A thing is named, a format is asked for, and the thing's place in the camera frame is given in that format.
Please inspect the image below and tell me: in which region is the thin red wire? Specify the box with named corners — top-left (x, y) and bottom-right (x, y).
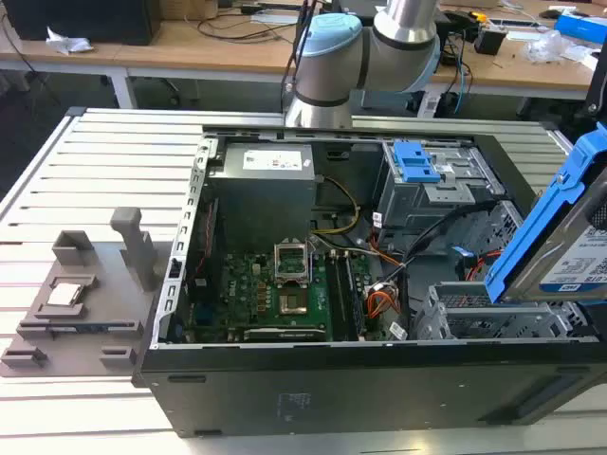
top-left (196, 222), bottom-right (221, 286)

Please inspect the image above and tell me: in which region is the grey power supply unit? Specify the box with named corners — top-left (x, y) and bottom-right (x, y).
top-left (207, 141), bottom-right (318, 241)

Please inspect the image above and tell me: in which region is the CPU socket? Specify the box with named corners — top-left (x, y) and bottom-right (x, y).
top-left (277, 291), bottom-right (311, 318)

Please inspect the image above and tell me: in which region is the dark RAM stick blue label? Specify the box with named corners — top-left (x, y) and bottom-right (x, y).
top-left (46, 322), bottom-right (135, 334)

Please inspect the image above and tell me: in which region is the clear plastic bag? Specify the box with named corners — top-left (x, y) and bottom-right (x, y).
top-left (524, 29), bottom-right (579, 64)

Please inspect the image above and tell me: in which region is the hard disk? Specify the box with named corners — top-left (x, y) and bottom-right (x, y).
top-left (487, 120), bottom-right (607, 305)

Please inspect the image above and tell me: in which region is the metal socket cover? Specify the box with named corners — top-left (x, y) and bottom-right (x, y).
top-left (273, 241), bottom-right (312, 289)

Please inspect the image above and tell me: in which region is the blue plastic bay latch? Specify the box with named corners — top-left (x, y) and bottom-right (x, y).
top-left (392, 140), bottom-right (443, 184)

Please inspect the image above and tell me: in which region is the silver locking lever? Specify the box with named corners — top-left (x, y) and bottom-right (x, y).
top-left (306, 235), bottom-right (316, 291)

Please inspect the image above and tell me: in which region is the grey white wire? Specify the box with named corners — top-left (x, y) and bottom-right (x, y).
top-left (310, 233), bottom-right (381, 258)

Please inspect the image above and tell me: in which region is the small black box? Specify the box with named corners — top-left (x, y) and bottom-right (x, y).
top-left (473, 24), bottom-right (509, 56)

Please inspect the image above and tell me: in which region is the large black box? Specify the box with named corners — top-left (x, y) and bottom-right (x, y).
top-left (3, 0), bottom-right (163, 47)

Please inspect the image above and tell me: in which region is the grey metal disk bay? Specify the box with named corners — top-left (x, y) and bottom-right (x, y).
top-left (411, 279), bottom-right (594, 343)

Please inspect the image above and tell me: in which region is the green motherboard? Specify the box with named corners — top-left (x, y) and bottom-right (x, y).
top-left (186, 249), bottom-right (367, 343)

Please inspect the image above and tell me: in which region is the red multicolour disk power wire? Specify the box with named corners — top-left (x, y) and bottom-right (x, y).
top-left (462, 254), bottom-right (503, 282)

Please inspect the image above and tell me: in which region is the silver CPU chip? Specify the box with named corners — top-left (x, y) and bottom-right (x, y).
top-left (46, 282), bottom-right (87, 308)

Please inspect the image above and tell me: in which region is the thick black wire bundle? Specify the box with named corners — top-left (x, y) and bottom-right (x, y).
top-left (395, 201), bottom-right (478, 276)

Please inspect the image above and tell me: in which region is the black graphics card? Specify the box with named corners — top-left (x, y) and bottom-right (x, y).
top-left (242, 326), bottom-right (329, 344)

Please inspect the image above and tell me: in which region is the black RAM stick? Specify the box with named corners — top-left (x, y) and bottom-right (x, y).
top-left (326, 253), bottom-right (351, 341)

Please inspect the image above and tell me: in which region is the black loose desk cable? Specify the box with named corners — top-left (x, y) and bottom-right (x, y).
top-left (195, 12), bottom-right (307, 45)

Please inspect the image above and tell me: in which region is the black open PC case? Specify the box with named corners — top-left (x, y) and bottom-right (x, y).
top-left (131, 123), bottom-right (607, 440)

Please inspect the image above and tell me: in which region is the orange wire bundle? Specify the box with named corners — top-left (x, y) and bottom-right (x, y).
top-left (365, 279), bottom-right (405, 319)

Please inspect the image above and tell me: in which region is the blue cardboard box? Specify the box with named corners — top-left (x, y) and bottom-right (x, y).
top-left (553, 11), bottom-right (607, 49)

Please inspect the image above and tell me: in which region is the grey parts rack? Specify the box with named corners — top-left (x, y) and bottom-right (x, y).
top-left (0, 206), bottom-right (158, 379)

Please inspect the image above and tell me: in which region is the crumpled white paper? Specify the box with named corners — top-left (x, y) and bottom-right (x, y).
top-left (45, 25), bottom-right (95, 54)

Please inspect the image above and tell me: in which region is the grey metal optical drive bay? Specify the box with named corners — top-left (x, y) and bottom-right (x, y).
top-left (377, 140), bottom-right (505, 241)

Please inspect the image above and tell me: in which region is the hanging blue cable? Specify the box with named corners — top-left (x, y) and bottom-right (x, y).
top-left (452, 40), bottom-right (476, 116)

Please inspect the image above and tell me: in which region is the black arm base cable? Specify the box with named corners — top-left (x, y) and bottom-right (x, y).
top-left (281, 0), bottom-right (324, 115)

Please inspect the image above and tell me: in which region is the yellow and black wire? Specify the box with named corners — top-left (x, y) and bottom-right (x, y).
top-left (311, 174), bottom-right (362, 237)

